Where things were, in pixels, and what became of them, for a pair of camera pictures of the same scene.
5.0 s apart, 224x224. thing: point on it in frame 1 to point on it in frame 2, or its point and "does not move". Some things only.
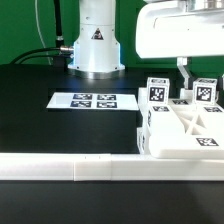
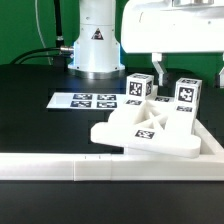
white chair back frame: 182,130 to 159,125
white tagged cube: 158,90 to 139,86
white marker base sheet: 93,101 does not move
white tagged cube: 205,90 to 187,94
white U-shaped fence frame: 107,167 does not move
